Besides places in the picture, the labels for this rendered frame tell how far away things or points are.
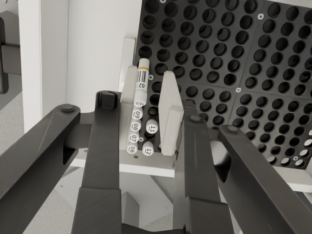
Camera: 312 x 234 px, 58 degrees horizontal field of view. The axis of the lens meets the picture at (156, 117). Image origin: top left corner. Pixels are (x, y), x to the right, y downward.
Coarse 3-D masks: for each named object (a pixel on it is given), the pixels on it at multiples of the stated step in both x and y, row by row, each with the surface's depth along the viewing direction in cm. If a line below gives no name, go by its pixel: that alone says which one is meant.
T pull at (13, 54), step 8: (0, 24) 25; (0, 32) 25; (0, 40) 26; (0, 48) 26; (8, 48) 26; (16, 48) 26; (0, 56) 26; (8, 56) 26; (16, 56) 26; (0, 64) 26; (8, 64) 26; (16, 64) 26; (0, 72) 27; (8, 72) 27; (16, 72) 27; (0, 80) 27; (0, 88) 27; (8, 88) 29
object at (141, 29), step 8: (144, 0) 25; (144, 8) 26; (160, 8) 26; (144, 16) 26; (152, 16) 26; (152, 32) 27; (152, 40) 27; (136, 48) 27; (152, 48) 27; (136, 56) 28; (152, 56) 28; (136, 64) 28; (152, 64) 28; (144, 112) 30
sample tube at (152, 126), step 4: (152, 108) 33; (152, 112) 32; (148, 120) 31; (152, 120) 30; (148, 124) 30; (152, 124) 30; (156, 124) 30; (148, 128) 30; (152, 128) 30; (156, 128) 30; (152, 132) 30
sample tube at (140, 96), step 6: (144, 60) 27; (138, 66) 27; (144, 66) 27; (138, 72) 27; (144, 72) 27; (138, 78) 27; (144, 78) 27; (138, 84) 26; (144, 84) 26; (138, 90) 26; (144, 90) 26; (138, 96) 26; (144, 96) 26; (138, 102) 26; (144, 102) 26
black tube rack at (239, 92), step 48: (192, 0) 28; (240, 0) 26; (144, 48) 31; (192, 48) 27; (240, 48) 30; (288, 48) 28; (192, 96) 30; (240, 96) 30; (288, 96) 30; (288, 144) 33
